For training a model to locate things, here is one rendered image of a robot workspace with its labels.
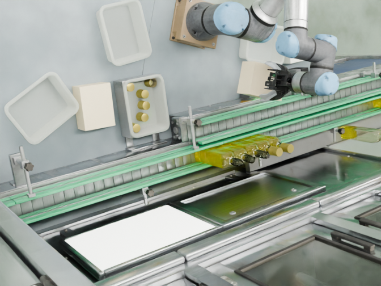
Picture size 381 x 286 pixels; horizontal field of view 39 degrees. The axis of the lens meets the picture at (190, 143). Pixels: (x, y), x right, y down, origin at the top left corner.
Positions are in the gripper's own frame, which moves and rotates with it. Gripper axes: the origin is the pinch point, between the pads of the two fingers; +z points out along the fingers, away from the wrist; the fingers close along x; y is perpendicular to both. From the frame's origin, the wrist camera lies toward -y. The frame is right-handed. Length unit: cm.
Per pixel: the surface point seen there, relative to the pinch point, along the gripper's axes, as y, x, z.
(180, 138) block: 18.4, 27.0, 22.7
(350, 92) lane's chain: -73, -7, 23
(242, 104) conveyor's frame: -9.2, 8.7, 22.4
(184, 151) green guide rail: 20.4, 31.3, 14.9
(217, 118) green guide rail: 8.0, 16.5, 14.7
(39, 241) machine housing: 102, 42, -73
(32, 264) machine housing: 104, 44, -78
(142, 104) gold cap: 34.2, 16.4, 28.7
